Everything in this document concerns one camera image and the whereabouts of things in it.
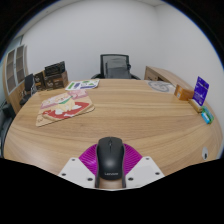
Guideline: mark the small yellow box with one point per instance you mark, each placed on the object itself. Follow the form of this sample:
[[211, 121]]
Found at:
[[195, 105]]

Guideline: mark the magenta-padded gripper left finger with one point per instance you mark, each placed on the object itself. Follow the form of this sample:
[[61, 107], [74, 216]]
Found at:
[[75, 168]]

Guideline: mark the grey backpack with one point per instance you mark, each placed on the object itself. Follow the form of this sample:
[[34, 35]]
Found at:
[[118, 69]]

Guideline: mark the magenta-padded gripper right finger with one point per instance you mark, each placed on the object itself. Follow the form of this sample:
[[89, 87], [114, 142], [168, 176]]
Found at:
[[146, 168]]

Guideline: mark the black box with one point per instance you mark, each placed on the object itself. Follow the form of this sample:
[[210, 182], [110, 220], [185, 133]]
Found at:
[[55, 68]]

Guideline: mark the wooden side cabinet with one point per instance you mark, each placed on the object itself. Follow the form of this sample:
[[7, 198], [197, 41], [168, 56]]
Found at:
[[163, 75]]

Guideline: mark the purple standing card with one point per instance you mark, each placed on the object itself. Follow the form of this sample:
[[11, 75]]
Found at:
[[201, 90]]

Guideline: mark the small brown carton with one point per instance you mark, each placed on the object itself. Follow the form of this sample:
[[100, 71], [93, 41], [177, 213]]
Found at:
[[39, 81]]

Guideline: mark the black computer mouse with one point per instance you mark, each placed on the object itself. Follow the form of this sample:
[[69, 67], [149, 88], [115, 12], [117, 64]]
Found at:
[[110, 158]]

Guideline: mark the wooden shelf unit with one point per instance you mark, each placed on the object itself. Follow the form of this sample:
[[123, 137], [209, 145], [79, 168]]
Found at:
[[13, 90]]

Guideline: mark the green box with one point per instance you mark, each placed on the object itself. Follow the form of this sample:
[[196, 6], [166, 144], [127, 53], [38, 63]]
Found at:
[[209, 114]]

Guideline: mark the black sofa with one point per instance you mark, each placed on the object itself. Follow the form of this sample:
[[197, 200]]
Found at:
[[5, 123]]

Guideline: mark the large brown carton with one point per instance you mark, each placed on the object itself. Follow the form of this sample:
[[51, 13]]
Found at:
[[56, 81]]

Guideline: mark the blue box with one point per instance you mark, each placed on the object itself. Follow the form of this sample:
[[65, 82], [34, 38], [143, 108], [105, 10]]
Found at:
[[205, 118]]

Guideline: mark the white sticker sheet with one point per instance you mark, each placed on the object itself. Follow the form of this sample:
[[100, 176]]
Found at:
[[82, 84]]

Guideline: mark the pink and red printed mouse pad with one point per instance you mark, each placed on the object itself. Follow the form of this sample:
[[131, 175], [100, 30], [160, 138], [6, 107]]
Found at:
[[63, 108]]

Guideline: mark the round white printed disc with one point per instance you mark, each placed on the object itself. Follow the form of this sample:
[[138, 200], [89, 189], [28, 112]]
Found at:
[[160, 86]]

